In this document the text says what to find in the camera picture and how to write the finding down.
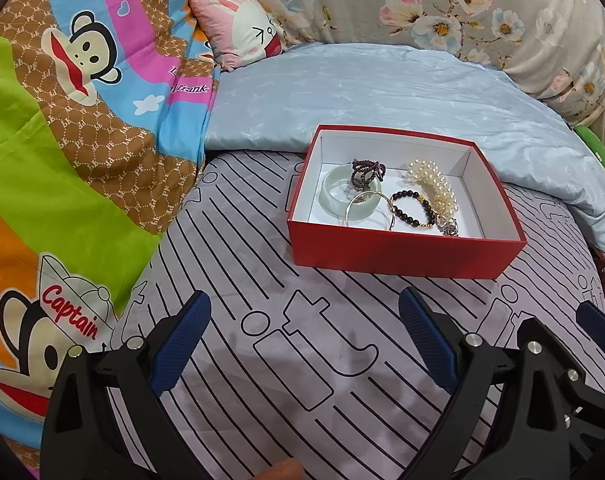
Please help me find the light blue blanket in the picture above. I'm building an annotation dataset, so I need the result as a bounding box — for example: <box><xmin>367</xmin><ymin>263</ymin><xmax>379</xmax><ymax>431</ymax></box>
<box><xmin>202</xmin><ymin>42</ymin><xmax>605</xmax><ymax>256</ymax></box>

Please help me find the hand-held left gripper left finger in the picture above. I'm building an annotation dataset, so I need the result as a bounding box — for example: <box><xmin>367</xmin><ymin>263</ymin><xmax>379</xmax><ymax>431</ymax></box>
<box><xmin>40</xmin><ymin>290</ymin><xmax>213</xmax><ymax>480</ymax></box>

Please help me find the colourful cartoon monkey blanket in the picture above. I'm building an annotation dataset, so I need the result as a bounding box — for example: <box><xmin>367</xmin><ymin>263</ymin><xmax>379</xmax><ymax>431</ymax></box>
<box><xmin>0</xmin><ymin>0</ymin><xmax>223</xmax><ymax>461</ymax></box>

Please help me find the pink cartoon pillow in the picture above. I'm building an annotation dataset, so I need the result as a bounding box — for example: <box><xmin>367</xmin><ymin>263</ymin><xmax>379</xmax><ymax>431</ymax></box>
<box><xmin>188</xmin><ymin>0</ymin><xmax>287</xmax><ymax>72</ymax></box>

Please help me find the green plastic object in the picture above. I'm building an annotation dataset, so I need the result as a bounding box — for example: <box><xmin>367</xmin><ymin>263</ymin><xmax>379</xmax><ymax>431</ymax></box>
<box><xmin>573</xmin><ymin>125</ymin><xmax>605</xmax><ymax>171</ymax></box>

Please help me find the thin gold bangle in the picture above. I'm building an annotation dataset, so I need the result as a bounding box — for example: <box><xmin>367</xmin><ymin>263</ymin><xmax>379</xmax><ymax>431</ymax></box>
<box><xmin>343</xmin><ymin>190</ymin><xmax>398</xmax><ymax>233</ymax></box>

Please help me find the lilac striped bed sheet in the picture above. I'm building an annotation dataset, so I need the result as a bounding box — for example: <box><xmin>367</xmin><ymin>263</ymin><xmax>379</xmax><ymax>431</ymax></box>
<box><xmin>102</xmin><ymin>152</ymin><xmax>605</xmax><ymax>480</ymax></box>

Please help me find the pale green jade bangle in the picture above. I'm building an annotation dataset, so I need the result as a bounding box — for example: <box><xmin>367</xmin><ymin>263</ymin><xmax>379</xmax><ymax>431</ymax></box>
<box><xmin>319</xmin><ymin>166</ymin><xmax>386</xmax><ymax>217</ymax></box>

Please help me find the white pearl necklace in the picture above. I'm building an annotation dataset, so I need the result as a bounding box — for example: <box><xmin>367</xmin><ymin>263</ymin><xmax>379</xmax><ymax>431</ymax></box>
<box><xmin>407</xmin><ymin>158</ymin><xmax>458</xmax><ymax>221</ymax></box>

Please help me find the red cardboard box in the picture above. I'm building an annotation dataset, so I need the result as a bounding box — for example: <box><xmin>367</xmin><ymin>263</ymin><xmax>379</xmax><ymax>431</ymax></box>
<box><xmin>286</xmin><ymin>124</ymin><xmax>528</xmax><ymax>281</ymax></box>

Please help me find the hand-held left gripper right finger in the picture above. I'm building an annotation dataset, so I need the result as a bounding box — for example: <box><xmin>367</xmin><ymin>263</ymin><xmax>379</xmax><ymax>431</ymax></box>
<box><xmin>399</xmin><ymin>287</ymin><xmax>571</xmax><ymax>480</ymax></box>

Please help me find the grey floral quilt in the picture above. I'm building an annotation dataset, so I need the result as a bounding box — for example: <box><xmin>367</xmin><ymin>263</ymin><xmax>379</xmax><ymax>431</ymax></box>
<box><xmin>215</xmin><ymin>0</ymin><xmax>605</xmax><ymax>128</ymax></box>

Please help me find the purple beaded bracelet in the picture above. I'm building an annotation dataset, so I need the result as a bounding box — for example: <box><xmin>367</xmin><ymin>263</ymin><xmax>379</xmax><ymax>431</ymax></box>
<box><xmin>350</xmin><ymin>158</ymin><xmax>388</xmax><ymax>192</ymax></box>

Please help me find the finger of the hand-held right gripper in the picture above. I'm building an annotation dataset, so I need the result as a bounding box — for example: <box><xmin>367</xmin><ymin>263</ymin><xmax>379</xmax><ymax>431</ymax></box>
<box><xmin>575</xmin><ymin>301</ymin><xmax>605</xmax><ymax>361</ymax></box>
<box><xmin>517</xmin><ymin>316</ymin><xmax>605</xmax><ymax>411</ymax></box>

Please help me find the dark bead bracelet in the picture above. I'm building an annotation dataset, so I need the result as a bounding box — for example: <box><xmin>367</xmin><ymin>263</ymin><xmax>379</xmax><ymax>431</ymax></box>
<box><xmin>389</xmin><ymin>189</ymin><xmax>439</xmax><ymax>233</ymax></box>

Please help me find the person's left hand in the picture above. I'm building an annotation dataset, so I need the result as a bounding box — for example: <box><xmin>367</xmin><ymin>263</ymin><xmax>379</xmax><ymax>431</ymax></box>
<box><xmin>260</xmin><ymin>460</ymin><xmax>306</xmax><ymax>480</ymax></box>

